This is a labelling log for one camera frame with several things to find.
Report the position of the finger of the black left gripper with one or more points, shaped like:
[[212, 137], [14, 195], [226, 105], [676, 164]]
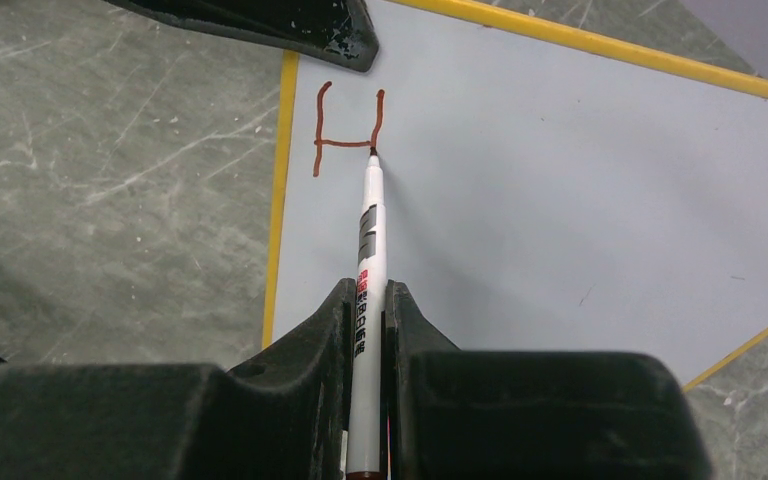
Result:
[[339, 32]]

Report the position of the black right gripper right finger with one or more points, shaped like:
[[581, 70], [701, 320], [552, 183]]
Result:
[[470, 414]]

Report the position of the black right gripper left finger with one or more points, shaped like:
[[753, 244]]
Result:
[[278, 415]]

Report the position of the white marker pen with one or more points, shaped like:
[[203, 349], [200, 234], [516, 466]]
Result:
[[364, 450]]

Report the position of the yellow framed whiteboard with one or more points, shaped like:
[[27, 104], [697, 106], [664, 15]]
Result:
[[546, 188]]

